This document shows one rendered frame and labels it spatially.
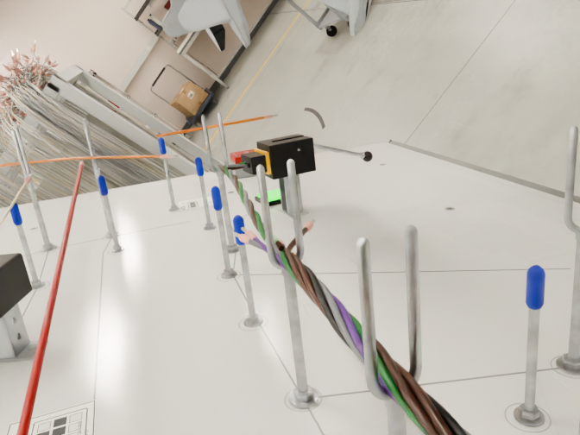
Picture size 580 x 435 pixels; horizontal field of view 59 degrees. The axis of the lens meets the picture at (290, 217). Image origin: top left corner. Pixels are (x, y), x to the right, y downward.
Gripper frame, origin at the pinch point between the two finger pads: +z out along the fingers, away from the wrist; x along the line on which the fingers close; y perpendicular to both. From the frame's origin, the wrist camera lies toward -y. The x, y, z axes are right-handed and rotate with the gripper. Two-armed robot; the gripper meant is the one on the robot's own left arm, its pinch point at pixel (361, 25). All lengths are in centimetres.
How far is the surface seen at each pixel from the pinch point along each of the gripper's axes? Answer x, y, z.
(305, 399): 44.6, -8.6, 8.0
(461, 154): -150, -20, 92
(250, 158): 15.4, 7.5, 11.6
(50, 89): -23, 73, 30
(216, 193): 28.7, 5.0, 7.5
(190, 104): -557, 357, 309
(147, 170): -26, 53, 48
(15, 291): 43.1, 13.9, 9.3
